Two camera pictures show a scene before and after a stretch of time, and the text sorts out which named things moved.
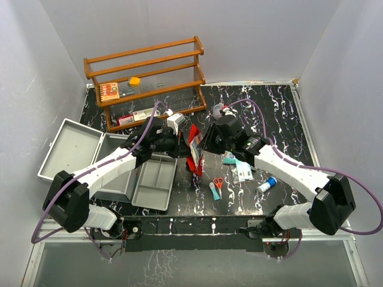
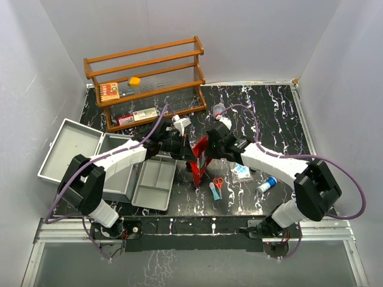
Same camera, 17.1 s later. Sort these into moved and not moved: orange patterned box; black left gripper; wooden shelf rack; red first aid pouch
Moved: red first aid pouch
Not moved: wooden shelf rack; black left gripper; orange patterned box
